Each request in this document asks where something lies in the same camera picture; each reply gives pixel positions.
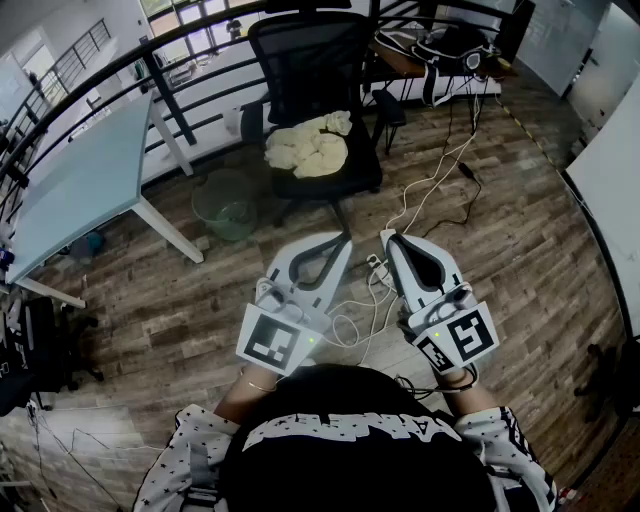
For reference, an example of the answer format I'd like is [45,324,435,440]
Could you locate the black white backpack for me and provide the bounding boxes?
[377,19,503,109]

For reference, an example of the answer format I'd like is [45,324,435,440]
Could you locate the cream clothes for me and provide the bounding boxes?
[263,110,354,179]

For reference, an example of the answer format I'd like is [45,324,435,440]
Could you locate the pale blue glass table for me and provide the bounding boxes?
[4,89,205,309]

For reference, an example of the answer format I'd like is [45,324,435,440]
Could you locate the white floor cable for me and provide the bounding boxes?
[383,74,489,234]

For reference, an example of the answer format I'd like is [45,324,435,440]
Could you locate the person's left forearm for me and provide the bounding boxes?
[214,359,281,426]

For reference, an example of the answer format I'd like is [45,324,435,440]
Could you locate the black cable with adapter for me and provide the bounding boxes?
[417,94,485,239]

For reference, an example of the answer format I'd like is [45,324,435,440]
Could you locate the right hand-held gripper cable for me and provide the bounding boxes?
[394,364,479,399]

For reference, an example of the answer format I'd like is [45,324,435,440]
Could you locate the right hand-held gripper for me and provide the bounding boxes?
[379,228,500,376]

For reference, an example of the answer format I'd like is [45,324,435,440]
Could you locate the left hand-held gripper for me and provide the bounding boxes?
[234,230,354,377]

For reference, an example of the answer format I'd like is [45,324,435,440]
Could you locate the black chair base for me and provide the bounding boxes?
[574,339,640,421]

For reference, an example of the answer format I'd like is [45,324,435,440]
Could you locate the black swivel chair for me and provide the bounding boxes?
[0,294,104,416]

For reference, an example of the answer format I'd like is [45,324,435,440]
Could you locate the white table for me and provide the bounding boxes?
[564,92,640,341]

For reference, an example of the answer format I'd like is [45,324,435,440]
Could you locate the black metal railing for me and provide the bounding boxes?
[0,0,504,211]

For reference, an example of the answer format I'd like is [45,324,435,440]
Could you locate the person's black white starred shirt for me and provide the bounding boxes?
[132,362,559,512]

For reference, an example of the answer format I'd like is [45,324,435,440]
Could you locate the person's right forearm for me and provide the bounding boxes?
[434,367,501,421]

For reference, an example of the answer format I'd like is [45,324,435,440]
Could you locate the green mesh waste bin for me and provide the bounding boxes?
[192,168,259,242]

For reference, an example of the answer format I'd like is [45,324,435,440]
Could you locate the black mesh office chair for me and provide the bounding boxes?
[239,0,409,241]

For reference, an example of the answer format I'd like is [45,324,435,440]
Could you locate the white power strip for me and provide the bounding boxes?
[366,253,397,290]

